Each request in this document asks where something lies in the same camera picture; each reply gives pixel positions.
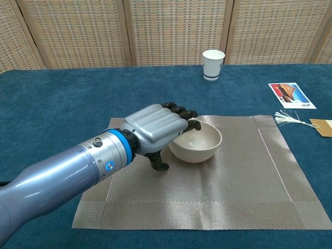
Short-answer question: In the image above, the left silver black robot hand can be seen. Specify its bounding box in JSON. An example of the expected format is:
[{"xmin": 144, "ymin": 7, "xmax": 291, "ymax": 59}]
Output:
[{"xmin": 121, "ymin": 101, "xmax": 202, "ymax": 172}]

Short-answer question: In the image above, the beige bowl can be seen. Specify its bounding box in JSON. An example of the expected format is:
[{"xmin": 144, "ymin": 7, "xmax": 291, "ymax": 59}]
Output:
[{"xmin": 168, "ymin": 119, "xmax": 223, "ymax": 163}]

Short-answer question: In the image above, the brown woven placemat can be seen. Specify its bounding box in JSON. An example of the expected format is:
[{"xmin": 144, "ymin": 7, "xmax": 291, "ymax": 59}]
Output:
[{"xmin": 72, "ymin": 115, "xmax": 332, "ymax": 231}]

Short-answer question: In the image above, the white paper cup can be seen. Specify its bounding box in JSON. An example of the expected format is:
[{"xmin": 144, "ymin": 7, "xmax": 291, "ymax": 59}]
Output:
[{"xmin": 202, "ymin": 49, "xmax": 226, "ymax": 81}]

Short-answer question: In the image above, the blue table cloth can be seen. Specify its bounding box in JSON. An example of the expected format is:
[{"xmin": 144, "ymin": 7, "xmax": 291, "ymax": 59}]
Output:
[{"xmin": 0, "ymin": 63, "xmax": 332, "ymax": 249}]

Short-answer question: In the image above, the woven bamboo folding screen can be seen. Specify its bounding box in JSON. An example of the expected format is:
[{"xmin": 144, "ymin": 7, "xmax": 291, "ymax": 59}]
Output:
[{"xmin": 0, "ymin": 0, "xmax": 332, "ymax": 74}]

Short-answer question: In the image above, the white-bordered photo postcard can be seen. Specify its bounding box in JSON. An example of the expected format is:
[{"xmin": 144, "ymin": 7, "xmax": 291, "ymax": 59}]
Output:
[{"xmin": 268, "ymin": 82, "xmax": 317, "ymax": 109}]

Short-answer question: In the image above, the brown bookmark with white tassel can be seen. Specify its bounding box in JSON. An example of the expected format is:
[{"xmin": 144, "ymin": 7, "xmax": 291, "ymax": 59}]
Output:
[{"xmin": 274, "ymin": 109, "xmax": 332, "ymax": 138}]

